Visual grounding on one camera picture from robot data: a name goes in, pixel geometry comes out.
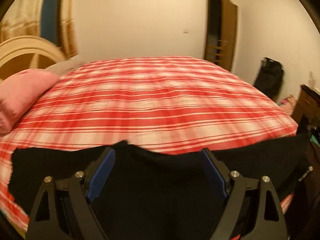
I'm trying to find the black pants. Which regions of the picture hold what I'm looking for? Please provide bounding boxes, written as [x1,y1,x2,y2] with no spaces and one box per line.
[8,134,308,239]

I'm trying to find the red plaid bed cover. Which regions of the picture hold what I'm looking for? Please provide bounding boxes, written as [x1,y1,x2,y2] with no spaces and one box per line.
[1,56,297,231]

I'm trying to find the cream wooden headboard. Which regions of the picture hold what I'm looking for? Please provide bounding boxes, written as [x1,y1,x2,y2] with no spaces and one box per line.
[1,35,67,81]

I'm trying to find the brown wooden door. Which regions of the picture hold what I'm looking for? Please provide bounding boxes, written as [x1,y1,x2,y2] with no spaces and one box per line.
[204,0,238,72]

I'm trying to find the black bag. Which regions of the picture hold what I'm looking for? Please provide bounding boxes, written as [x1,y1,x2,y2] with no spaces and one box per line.
[253,57,285,101]

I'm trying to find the dark wooden dresser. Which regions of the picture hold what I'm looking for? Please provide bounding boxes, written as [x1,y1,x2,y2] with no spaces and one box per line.
[291,85,320,134]

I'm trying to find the pink pillow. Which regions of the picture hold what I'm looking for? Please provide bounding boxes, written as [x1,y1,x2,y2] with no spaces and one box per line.
[1,69,60,135]

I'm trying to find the beige patterned curtain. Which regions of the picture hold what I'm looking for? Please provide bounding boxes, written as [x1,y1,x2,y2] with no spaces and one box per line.
[1,0,78,58]

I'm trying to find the grey pillow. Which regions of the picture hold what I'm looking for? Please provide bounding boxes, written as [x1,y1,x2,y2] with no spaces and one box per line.
[44,60,84,76]

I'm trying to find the blue window pane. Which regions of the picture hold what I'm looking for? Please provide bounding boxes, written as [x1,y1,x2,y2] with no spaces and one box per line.
[40,0,58,44]

